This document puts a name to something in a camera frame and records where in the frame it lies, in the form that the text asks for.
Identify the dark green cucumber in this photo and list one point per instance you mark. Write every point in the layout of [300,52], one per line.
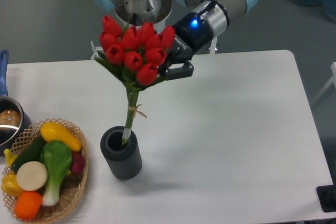
[31,153]

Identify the yellow banana tip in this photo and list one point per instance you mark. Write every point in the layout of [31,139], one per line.
[9,157]

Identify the woven wicker basket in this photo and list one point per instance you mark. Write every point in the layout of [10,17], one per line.
[72,187]

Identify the purple red radish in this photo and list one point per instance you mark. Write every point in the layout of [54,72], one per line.
[78,163]

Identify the green bok choy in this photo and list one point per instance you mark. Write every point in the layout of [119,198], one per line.
[57,158]

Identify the white frame at right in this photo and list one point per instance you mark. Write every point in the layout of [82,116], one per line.
[326,89]

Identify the black device at edge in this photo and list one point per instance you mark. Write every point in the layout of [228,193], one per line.
[326,195]

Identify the yellow bell pepper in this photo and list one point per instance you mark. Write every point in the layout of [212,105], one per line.
[10,185]

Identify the red tulip bouquet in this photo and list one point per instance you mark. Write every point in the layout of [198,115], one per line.
[133,55]

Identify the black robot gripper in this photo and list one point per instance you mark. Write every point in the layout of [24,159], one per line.
[192,32]

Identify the cream round disc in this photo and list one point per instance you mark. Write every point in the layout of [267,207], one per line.
[31,176]

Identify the blue handled saucepan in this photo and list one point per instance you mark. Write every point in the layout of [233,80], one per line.
[13,118]

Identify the orange fruit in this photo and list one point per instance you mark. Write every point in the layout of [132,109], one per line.
[28,205]

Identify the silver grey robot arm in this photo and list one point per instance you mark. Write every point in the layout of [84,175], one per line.
[221,13]

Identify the dark grey ribbed vase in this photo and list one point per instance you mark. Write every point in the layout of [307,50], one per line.
[124,161]

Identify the yellow squash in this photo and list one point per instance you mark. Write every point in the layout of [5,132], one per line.
[52,131]

